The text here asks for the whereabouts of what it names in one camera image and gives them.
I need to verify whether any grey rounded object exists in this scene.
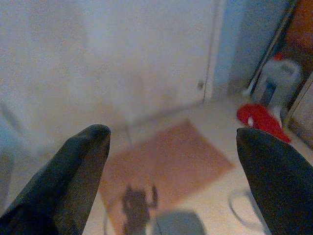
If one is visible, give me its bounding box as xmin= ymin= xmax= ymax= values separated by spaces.
xmin=151 ymin=211 xmax=208 ymax=235

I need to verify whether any white jug with red cap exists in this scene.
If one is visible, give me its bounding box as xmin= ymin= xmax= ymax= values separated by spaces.
xmin=254 ymin=52 xmax=303 ymax=119

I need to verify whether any red cloth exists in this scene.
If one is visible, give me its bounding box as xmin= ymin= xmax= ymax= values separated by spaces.
xmin=236 ymin=103 xmax=291 ymax=144

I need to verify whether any orange floor mat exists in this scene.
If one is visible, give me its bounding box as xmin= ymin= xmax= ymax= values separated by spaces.
xmin=99 ymin=118 xmax=237 ymax=233

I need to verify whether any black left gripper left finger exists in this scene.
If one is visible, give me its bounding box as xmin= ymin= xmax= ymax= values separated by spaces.
xmin=0 ymin=124 xmax=112 ymax=235

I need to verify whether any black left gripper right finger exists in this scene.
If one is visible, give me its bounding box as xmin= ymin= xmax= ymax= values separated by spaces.
xmin=236 ymin=127 xmax=313 ymax=235

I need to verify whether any white ring cable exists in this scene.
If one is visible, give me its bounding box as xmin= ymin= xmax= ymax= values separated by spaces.
xmin=228 ymin=188 xmax=268 ymax=229

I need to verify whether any thin mop handle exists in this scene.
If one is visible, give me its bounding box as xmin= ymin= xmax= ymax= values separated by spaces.
xmin=242 ymin=0 xmax=299 ymax=96

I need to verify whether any white door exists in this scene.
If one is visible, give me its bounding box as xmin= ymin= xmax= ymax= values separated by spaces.
xmin=0 ymin=0 xmax=225 ymax=130

